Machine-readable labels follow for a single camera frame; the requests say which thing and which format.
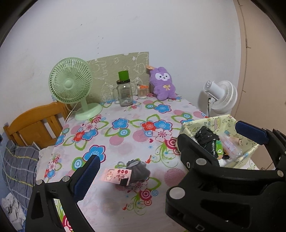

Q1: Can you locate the black plastic bag bundle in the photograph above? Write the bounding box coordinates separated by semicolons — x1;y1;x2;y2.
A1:
194;126;219;158

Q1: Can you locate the clear plastic package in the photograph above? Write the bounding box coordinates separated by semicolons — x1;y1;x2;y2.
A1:
219;134;243;160

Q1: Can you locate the pink tissue pack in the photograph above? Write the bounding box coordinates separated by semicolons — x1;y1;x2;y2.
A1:
101;168;132;186

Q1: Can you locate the green tissue pack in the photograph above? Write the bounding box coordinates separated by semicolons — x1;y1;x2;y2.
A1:
216;140;224;160

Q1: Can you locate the yellow cartoon storage box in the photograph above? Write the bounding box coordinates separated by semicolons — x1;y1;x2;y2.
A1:
180;115;259;169

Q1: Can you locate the dark grey sock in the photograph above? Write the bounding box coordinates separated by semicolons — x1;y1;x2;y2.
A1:
126;159;150;183

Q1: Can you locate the grey plaid pillow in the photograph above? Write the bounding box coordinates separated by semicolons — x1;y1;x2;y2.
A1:
3;140;39;208

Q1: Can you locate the white crumpled cloth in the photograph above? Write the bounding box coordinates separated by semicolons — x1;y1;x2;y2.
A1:
1;193;26;231

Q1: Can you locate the floral tablecloth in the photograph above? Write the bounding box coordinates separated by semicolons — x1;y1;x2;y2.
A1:
36;95;206;231

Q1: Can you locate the white floor fan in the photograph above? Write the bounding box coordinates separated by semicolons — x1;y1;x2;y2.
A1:
198;80;238;117

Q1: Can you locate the wooden bed headboard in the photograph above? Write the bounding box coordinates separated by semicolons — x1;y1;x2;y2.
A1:
3;102;68;148

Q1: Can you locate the purple plush bunny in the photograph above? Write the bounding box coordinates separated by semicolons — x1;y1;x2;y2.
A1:
147;66;176;101

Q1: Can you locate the toothpick jar orange lid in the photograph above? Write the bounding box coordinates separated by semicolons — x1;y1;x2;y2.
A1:
137;85;149;99

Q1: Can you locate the glass mason jar mug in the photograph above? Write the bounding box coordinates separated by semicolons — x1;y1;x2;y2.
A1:
112;80;134;107

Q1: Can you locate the green cup on jar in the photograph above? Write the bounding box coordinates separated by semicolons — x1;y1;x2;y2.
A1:
118;70;129;82

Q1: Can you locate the green desk fan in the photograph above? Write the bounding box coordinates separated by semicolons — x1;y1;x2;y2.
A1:
48;57;102;121

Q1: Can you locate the green patterned wall board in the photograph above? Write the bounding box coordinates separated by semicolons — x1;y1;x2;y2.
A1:
87;52;149;103

